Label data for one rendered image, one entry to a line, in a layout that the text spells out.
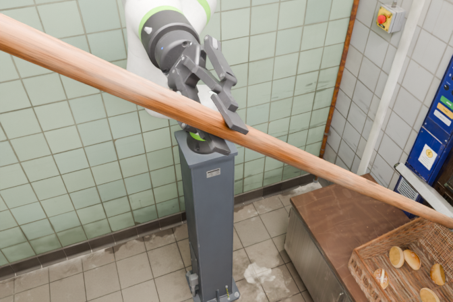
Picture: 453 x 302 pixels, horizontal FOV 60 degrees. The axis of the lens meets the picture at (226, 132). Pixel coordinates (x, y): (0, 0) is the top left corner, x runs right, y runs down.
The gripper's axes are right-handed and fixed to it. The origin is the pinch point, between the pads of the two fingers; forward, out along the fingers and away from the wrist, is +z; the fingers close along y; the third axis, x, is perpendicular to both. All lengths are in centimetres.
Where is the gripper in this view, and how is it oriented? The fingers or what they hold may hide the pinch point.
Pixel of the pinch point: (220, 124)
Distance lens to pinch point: 52.3
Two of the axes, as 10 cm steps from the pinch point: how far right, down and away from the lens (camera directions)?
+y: -6.0, 7.3, 3.3
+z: 3.8, 6.2, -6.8
